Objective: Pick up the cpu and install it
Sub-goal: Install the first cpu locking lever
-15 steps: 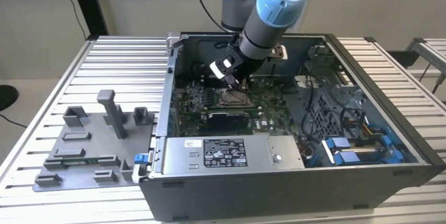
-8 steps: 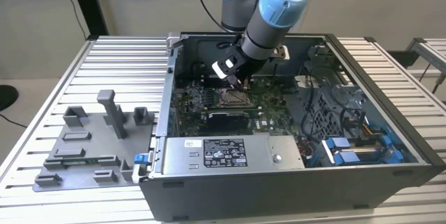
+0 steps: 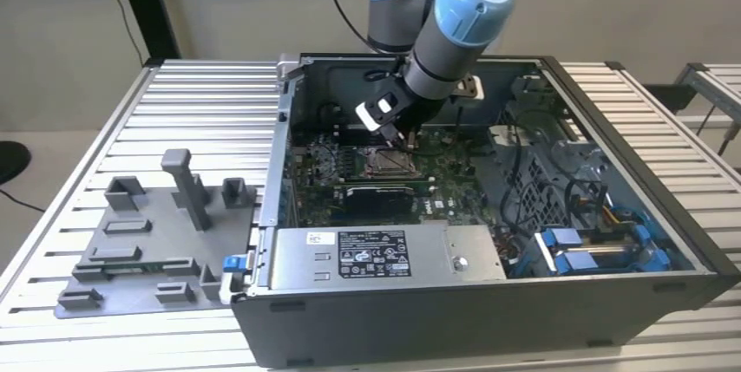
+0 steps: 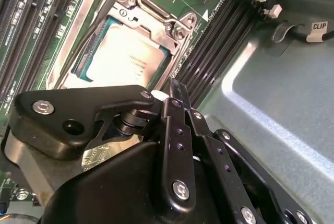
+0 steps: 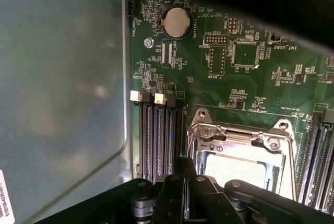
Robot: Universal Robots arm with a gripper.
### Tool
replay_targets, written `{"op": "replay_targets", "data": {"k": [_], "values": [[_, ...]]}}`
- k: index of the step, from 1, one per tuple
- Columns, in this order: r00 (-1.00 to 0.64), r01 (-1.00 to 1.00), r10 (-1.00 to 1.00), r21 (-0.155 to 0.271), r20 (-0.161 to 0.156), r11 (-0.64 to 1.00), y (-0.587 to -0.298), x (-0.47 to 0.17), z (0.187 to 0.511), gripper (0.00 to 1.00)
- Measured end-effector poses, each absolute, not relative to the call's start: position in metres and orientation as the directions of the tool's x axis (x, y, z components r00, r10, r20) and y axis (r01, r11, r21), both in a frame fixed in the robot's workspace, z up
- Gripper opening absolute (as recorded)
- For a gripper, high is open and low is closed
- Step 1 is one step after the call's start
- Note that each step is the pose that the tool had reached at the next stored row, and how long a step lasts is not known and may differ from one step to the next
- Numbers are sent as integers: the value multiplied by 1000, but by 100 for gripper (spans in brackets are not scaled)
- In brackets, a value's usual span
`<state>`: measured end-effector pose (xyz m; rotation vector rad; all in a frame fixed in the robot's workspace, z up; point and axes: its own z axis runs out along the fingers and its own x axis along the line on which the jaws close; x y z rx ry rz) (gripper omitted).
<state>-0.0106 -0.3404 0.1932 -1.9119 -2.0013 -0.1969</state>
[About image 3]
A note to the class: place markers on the grey parts rack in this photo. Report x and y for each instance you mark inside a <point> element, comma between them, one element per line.
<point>162,224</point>

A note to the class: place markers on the blue release latch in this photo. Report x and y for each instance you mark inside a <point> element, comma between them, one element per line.
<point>230,264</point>

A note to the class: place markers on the blue plastic drive latch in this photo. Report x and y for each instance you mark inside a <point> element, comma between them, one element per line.
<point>655,250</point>

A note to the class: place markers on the CPU socket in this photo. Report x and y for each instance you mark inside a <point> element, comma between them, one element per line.
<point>366,174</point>

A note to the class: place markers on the black graphics card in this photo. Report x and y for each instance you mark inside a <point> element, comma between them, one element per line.
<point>377,203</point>

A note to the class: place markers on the grey perforated drive cage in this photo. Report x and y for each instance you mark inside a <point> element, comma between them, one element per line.
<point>539,198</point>

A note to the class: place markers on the black round base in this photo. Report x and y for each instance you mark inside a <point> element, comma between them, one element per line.
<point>11,161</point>

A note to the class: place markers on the black and white wrist camera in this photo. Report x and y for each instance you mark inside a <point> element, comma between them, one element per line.
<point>380,112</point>

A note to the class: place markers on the black frame post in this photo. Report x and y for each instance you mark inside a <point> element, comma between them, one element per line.
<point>145,8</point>

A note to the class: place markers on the silver power supply unit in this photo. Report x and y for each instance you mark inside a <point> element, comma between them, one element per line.
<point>296,259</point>

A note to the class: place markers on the aluminium frame side table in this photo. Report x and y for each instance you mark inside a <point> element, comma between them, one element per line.
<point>703,81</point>

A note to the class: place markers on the green RAM stick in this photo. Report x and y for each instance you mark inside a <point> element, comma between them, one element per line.
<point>147,266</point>

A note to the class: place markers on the silver topped CPU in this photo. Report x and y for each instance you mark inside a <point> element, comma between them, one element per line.
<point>389,161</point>

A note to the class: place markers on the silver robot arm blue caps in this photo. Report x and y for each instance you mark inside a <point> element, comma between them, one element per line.
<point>446,55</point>

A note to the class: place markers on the black rectangular block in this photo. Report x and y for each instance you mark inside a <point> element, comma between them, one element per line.
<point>672,96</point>

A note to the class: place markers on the round coin battery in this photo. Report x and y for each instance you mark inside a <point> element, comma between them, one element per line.
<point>446,139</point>

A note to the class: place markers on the blue disk carrier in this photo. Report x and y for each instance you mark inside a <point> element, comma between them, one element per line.
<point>561,237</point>
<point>579,261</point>

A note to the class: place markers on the black open PC case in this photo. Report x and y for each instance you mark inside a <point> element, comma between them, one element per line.
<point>405,328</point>

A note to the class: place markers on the green motherboard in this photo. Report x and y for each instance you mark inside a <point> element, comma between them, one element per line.
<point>457,190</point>

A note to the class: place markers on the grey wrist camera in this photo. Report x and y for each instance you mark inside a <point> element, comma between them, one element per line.
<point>474,88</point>

